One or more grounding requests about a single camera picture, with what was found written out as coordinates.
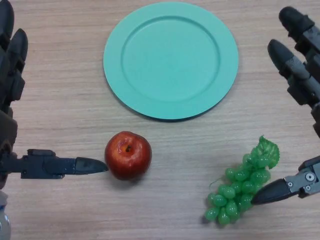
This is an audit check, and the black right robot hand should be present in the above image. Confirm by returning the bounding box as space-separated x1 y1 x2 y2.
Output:
250 6 320 206

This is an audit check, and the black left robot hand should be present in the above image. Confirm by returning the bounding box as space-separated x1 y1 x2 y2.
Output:
0 0 110 191

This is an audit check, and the red apple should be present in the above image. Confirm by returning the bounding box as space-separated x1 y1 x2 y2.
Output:
104 130 153 181

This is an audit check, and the green round plate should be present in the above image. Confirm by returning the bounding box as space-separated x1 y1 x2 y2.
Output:
103 1 240 123

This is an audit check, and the green plastic grape bunch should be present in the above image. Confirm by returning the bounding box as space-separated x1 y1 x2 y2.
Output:
204 135 281 227

